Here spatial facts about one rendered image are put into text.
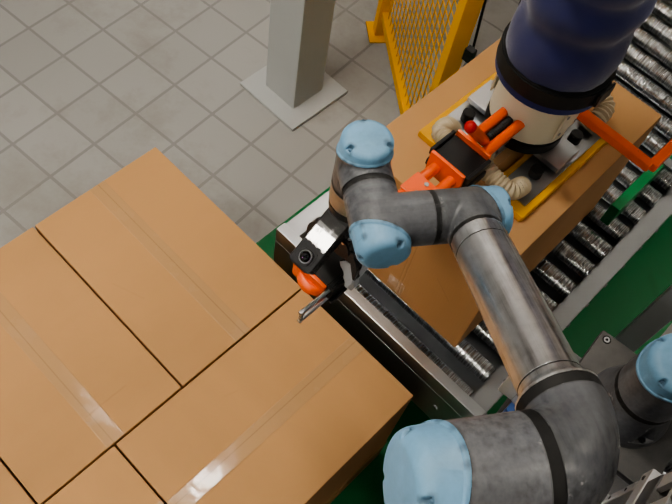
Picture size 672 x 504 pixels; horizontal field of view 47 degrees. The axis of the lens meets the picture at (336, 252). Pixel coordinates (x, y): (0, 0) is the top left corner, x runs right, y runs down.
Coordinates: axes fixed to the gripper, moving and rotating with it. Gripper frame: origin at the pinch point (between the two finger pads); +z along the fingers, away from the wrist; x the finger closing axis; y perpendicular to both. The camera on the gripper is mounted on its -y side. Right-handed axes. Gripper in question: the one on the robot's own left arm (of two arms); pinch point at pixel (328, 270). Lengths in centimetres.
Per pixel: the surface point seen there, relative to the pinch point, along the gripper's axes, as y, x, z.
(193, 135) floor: 56, 110, 118
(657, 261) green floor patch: 148, -41, 118
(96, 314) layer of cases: -23, 49, 64
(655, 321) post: 81, -50, 58
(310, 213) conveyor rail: 35, 34, 59
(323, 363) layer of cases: 10, 2, 64
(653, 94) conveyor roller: 155, -4, 64
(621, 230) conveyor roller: 102, -27, 63
